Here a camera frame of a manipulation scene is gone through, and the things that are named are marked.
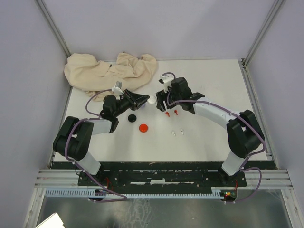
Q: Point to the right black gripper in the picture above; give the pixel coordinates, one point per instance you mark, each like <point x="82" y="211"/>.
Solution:
<point x="161" y="96"/>

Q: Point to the right aluminium frame post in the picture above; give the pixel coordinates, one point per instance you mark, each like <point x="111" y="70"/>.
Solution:
<point x="266" y="25"/>

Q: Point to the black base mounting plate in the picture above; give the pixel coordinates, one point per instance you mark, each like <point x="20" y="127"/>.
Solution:
<point x="166" y="177"/>

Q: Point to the white slotted cable duct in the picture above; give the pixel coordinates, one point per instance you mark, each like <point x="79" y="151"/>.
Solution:
<point x="99" y="193"/>

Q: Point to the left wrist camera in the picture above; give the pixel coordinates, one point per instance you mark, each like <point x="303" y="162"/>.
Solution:
<point x="117" y="89"/>

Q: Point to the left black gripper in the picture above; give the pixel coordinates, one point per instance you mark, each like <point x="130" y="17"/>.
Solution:
<point x="136" y="100"/>

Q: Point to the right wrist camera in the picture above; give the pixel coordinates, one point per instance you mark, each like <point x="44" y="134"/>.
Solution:
<point x="166" y="79"/>

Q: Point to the white earbud charging case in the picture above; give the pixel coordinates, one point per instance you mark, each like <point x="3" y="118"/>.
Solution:
<point x="152" y="100"/>

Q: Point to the red earbud charging case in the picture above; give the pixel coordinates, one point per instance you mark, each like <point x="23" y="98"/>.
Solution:
<point x="143" y="128"/>

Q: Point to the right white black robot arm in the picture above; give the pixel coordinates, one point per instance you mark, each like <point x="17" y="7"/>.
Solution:
<point x="245" y="137"/>

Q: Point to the beige crumpled cloth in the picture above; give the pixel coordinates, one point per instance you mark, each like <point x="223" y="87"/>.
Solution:
<point x="84" y="72"/>

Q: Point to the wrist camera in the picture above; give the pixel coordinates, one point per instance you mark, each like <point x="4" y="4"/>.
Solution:
<point x="117" y="89"/>
<point x="166" y="79"/>

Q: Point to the aluminium frame post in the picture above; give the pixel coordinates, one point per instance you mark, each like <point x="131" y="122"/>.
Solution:
<point x="53" y="27"/>
<point x="266" y="25"/>

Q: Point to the black earbud charging case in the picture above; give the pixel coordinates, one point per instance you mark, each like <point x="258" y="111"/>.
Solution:
<point x="132" y="118"/>

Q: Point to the white paper sheet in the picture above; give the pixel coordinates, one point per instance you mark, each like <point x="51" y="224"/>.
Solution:
<point x="53" y="221"/>

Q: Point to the left aluminium frame post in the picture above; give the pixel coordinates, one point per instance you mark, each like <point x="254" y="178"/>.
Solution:
<point x="53" y="27"/>

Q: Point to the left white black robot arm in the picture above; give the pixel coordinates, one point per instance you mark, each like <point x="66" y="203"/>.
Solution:
<point x="74" y="136"/>

